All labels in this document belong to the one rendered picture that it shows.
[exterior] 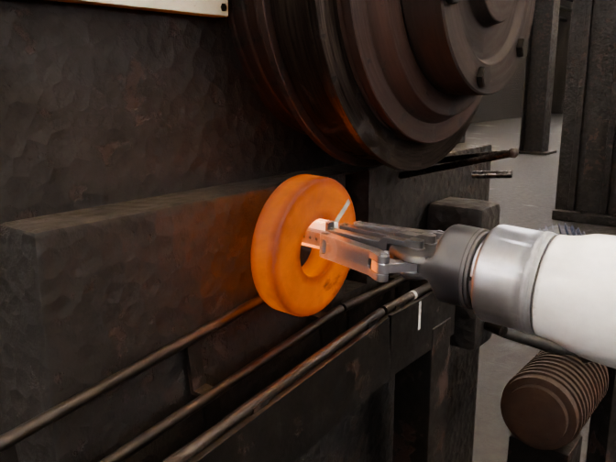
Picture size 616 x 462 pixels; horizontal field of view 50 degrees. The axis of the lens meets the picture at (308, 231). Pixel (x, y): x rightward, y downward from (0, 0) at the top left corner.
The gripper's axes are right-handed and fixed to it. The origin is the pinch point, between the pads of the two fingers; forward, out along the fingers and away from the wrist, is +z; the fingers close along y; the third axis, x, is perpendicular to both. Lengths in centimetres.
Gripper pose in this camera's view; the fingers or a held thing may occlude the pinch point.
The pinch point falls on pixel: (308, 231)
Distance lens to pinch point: 71.9
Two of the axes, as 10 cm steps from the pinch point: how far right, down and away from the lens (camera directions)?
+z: -8.0, -1.8, 5.8
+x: 0.4, -9.7, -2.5
